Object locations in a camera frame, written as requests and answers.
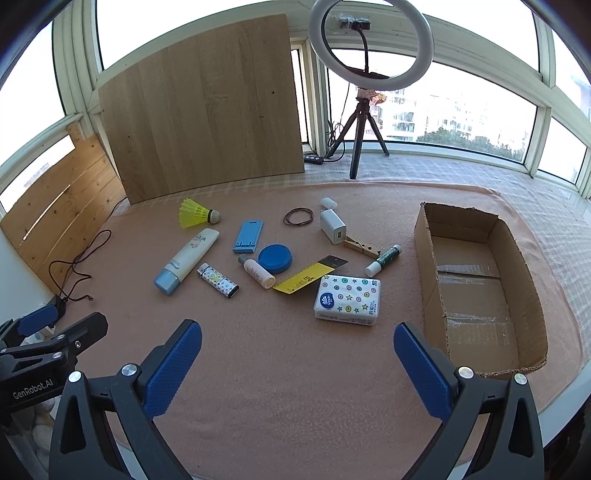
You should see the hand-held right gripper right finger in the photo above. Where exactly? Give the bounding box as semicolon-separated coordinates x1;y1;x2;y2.
393;322;546;480

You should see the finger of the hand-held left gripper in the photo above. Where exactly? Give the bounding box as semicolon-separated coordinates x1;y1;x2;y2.
0;312;109;370
0;302;65;349

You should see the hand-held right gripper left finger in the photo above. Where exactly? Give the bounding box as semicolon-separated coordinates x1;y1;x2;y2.
48;318;204;480

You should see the cardboard box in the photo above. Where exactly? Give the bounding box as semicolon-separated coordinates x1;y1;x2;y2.
413;202;549;380

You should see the patterned lighter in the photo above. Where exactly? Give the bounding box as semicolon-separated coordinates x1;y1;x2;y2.
197;263;240;299

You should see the star-print tissue pack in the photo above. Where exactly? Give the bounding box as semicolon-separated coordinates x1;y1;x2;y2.
314;274;382;327

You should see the small pink bottle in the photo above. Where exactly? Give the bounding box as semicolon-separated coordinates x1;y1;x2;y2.
238;255;276;290

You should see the blue round lid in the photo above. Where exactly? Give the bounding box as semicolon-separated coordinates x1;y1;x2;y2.
257;244;293;273

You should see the blue phone stand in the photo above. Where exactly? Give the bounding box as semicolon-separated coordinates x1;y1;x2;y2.
232;220;264;254

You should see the yellow and black ruler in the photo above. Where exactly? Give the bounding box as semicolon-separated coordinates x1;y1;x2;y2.
272;255;349;295

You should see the person's left hand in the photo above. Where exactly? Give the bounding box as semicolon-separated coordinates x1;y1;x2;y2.
28;399;58;462

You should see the pine plank panel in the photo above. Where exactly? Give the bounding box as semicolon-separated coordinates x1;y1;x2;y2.
0;121;129;296

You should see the white sunscreen tube blue cap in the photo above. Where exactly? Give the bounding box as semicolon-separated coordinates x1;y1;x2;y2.
154;227;221;295

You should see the green and white glue stick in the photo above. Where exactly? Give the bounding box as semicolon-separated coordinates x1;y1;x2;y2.
365;244;402;278

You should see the wooden clothespin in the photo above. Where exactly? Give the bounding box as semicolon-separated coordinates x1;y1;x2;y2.
344;235;382;261

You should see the yellow shuttlecock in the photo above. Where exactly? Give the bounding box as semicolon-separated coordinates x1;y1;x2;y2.
179;198;221;230

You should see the white charger plug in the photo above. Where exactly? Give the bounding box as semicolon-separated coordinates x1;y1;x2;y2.
320;209;347;244

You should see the black tripod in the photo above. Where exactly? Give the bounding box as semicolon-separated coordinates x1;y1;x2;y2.
325;88;391;181

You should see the light oak wooden board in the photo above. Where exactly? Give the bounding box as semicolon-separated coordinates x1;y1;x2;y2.
98;13;306;205

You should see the pink crumpled wrap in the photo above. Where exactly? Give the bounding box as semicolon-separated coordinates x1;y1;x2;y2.
355;87;389;107

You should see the black phone clamp gooseneck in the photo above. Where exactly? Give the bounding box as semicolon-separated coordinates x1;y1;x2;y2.
330;11;376;77

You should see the thin black cable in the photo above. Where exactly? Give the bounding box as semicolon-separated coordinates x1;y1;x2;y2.
48;229;113;303

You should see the black ring light cable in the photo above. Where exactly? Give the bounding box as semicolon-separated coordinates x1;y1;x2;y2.
318;83;352;162

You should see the ring light on tripod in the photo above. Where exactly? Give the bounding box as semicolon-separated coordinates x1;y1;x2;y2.
383;88;527;148

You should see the white ring light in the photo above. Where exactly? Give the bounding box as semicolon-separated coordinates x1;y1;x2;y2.
308;0;434;90

